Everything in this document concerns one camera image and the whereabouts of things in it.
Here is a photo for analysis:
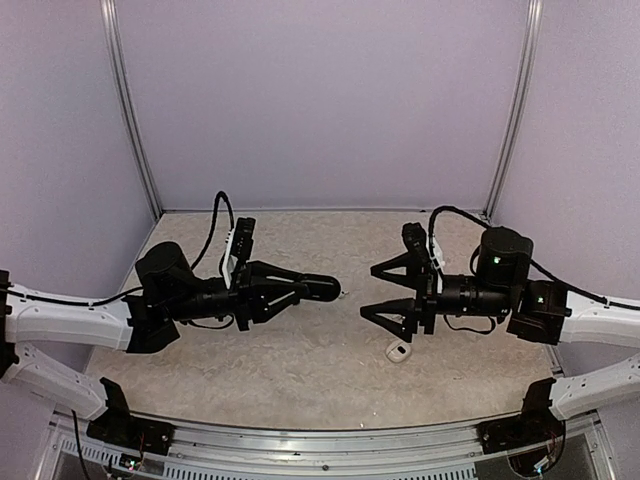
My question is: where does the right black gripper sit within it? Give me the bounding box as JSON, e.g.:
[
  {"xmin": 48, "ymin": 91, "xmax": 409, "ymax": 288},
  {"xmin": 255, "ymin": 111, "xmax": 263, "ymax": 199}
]
[{"xmin": 361, "ymin": 250, "xmax": 515, "ymax": 342}]

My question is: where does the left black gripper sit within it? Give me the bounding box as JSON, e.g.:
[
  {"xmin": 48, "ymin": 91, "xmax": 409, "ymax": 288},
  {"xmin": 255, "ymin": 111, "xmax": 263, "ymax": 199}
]
[{"xmin": 165, "ymin": 260, "xmax": 307, "ymax": 331}]

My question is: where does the black earbud charging case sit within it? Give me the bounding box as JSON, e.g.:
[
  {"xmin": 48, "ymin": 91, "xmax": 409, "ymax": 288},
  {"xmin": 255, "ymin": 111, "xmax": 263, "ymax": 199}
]
[{"xmin": 297, "ymin": 273, "xmax": 342, "ymax": 302}]

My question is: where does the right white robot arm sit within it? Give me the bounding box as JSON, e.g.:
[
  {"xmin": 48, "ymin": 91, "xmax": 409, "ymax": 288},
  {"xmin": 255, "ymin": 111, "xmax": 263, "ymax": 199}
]
[{"xmin": 360, "ymin": 223, "xmax": 639, "ymax": 348}]

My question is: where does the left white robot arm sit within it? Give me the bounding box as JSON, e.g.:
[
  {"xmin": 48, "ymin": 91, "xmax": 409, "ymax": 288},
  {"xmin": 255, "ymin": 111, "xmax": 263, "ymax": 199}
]
[{"xmin": 1, "ymin": 242, "xmax": 341, "ymax": 445}]

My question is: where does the white earbud charging case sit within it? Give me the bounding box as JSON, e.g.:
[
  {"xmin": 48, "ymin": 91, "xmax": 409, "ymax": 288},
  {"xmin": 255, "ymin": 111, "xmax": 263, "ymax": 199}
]
[{"xmin": 385, "ymin": 342, "xmax": 412, "ymax": 364}]

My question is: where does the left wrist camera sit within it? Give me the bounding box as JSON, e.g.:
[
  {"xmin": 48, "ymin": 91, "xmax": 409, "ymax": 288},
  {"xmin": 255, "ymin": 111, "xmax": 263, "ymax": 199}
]
[{"xmin": 221, "ymin": 217, "xmax": 256, "ymax": 290}]

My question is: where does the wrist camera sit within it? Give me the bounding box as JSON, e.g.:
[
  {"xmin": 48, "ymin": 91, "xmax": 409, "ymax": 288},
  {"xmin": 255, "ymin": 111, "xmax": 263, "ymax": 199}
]
[
  {"xmin": 402, "ymin": 222, "xmax": 445, "ymax": 270},
  {"xmin": 221, "ymin": 217, "xmax": 256, "ymax": 290}
]

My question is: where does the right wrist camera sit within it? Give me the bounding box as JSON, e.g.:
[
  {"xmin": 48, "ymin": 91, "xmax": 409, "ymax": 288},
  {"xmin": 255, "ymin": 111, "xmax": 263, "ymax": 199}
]
[{"xmin": 402, "ymin": 222, "xmax": 445, "ymax": 270}]

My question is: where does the left camera cable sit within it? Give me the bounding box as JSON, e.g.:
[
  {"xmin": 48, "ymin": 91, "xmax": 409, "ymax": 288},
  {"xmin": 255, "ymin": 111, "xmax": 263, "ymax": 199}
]
[{"xmin": 189, "ymin": 191, "xmax": 236, "ymax": 274}]

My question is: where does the camera cable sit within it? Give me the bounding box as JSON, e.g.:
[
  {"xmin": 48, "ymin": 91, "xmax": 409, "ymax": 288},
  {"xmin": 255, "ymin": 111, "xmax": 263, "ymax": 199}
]
[
  {"xmin": 424, "ymin": 204, "xmax": 640, "ymax": 311},
  {"xmin": 189, "ymin": 191, "xmax": 236, "ymax": 274}
]

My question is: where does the right camera cable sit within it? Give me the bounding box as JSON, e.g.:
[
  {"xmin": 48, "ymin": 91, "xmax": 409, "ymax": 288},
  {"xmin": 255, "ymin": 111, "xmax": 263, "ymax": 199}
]
[{"xmin": 424, "ymin": 204, "xmax": 640, "ymax": 311}]

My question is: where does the front aluminium rail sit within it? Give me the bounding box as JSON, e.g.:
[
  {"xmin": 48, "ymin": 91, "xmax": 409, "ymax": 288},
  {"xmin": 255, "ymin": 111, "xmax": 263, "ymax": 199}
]
[{"xmin": 47, "ymin": 394, "xmax": 606, "ymax": 480}]

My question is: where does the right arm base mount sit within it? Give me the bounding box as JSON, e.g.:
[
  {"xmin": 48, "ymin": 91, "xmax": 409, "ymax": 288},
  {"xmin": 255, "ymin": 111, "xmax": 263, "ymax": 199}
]
[{"xmin": 476, "ymin": 412, "xmax": 566, "ymax": 454}]

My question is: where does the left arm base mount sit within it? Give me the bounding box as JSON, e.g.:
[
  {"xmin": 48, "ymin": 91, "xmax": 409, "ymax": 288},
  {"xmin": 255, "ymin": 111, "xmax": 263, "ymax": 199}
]
[{"xmin": 87, "ymin": 410, "xmax": 175, "ymax": 456}]

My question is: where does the right aluminium frame post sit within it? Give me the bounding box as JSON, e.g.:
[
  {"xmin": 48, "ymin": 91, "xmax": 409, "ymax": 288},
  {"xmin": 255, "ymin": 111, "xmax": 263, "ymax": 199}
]
[{"xmin": 483, "ymin": 0, "xmax": 544, "ymax": 222}]

